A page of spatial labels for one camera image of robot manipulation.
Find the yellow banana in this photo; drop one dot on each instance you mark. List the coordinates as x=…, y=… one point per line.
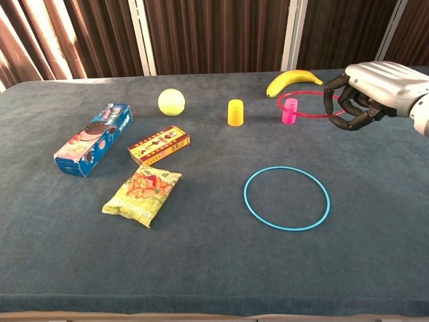
x=285, y=82

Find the white window frame post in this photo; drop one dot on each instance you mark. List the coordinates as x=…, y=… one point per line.
x=392, y=30
x=142, y=37
x=294, y=33

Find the yellow ball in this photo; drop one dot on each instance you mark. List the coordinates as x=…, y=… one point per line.
x=171, y=102

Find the dark blue table cloth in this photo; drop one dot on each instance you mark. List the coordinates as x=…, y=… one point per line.
x=201, y=261

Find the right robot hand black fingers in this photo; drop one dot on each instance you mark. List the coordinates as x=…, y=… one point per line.
x=378, y=84

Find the red yellow carton box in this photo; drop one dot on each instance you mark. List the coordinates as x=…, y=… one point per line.
x=157, y=146

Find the green snack bag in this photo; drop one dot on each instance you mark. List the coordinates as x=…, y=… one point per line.
x=142, y=196

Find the blue Oreo cookie box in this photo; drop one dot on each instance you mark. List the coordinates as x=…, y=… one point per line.
x=94, y=137

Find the brown pleated curtain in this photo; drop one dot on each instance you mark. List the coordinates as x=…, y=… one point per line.
x=67, y=33
x=342, y=30
x=218, y=33
x=415, y=30

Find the yellow cup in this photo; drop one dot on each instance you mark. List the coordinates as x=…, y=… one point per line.
x=235, y=114

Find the pink cup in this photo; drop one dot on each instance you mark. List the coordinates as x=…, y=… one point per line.
x=289, y=118

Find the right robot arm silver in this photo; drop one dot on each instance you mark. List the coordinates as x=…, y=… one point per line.
x=421, y=117

